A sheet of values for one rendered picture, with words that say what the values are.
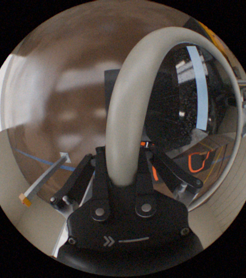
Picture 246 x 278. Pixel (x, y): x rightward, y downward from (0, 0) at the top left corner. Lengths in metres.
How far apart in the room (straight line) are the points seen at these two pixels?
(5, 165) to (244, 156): 11.63
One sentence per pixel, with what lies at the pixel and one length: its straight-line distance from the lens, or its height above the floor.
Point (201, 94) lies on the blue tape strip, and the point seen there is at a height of 0.82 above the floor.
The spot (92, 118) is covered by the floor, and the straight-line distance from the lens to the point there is 1.11.
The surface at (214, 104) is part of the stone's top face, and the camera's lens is 0.35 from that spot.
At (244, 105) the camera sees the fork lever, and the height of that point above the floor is 0.95.
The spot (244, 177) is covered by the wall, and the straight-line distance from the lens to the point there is 5.88.
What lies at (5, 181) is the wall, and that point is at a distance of 6.47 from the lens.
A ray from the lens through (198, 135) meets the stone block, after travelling 0.34.
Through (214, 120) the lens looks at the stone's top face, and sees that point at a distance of 0.35.
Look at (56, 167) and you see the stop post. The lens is 1.42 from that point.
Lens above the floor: 1.03
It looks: 72 degrees down
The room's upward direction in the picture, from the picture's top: 172 degrees counter-clockwise
